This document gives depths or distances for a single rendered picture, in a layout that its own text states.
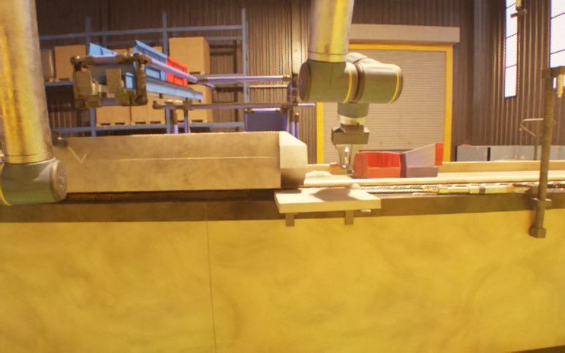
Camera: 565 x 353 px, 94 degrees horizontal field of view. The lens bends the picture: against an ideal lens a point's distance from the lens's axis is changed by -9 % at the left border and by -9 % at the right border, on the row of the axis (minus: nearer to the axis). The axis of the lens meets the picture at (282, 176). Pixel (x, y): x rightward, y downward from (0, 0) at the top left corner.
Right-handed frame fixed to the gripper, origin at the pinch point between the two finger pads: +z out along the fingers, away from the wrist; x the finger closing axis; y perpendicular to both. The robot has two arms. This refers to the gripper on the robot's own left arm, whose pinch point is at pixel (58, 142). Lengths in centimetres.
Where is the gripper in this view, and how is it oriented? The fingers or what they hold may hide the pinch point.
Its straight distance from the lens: 124.4
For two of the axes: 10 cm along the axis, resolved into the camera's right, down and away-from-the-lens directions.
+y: -0.2, -10.0, 0.5
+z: -0.2, 0.5, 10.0
